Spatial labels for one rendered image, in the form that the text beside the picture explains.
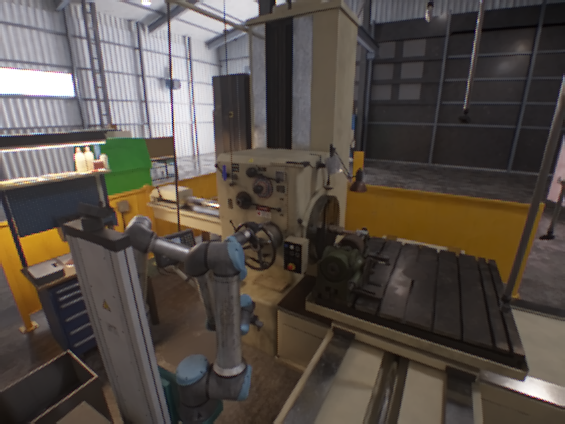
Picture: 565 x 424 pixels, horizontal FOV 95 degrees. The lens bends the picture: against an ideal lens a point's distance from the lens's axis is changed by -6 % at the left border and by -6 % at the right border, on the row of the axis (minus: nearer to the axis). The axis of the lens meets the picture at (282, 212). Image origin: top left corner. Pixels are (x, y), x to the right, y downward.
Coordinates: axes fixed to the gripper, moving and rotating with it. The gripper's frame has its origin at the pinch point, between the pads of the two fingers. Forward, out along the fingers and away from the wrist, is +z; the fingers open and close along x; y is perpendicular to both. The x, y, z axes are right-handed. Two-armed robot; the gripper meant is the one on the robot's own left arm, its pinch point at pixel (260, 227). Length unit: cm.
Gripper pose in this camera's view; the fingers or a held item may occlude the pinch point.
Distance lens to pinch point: 189.7
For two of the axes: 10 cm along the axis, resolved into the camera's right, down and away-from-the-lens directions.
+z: 5.0, -2.8, 8.2
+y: -8.1, -4.9, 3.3
